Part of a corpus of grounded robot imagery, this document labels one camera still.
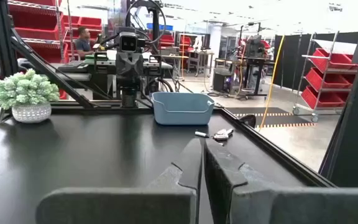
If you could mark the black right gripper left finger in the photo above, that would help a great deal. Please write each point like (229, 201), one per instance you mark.
(135, 205)

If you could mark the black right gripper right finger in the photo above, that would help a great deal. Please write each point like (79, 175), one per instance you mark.
(275, 205)

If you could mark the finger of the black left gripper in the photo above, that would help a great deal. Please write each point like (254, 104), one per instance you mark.
(123, 73)
(136, 73)

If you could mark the white battery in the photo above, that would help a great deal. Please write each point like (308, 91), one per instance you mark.
(200, 134)

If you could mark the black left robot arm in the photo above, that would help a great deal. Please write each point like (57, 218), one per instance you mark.
(129, 98)

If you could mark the yellow tape tag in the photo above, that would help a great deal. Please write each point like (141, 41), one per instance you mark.
(101, 47)

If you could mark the blue storage bin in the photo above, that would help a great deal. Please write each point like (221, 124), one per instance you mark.
(158, 26)

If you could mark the person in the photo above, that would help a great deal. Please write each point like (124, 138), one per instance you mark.
(82, 43)

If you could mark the red storage bin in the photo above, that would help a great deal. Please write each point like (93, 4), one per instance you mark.
(90, 23)
(334, 60)
(71, 21)
(322, 99)
(48, 53)
(36, 23)
(328, 81)

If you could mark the light blue plastic bin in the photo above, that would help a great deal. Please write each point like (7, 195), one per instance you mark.
(182, 115)

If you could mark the black striped floor mat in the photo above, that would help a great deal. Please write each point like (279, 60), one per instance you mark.
(275, 119)

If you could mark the black computer tower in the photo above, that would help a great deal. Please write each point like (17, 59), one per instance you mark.
(222, 81)

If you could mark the pale green plant white pot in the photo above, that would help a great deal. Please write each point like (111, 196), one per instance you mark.
(26, 90)

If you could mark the black workstation stand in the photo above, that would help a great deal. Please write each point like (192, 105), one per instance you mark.
(255, 62)

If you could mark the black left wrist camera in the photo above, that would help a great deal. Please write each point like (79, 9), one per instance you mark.
(128, 42)

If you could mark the black room divider wall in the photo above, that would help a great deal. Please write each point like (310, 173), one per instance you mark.
(287, 62)

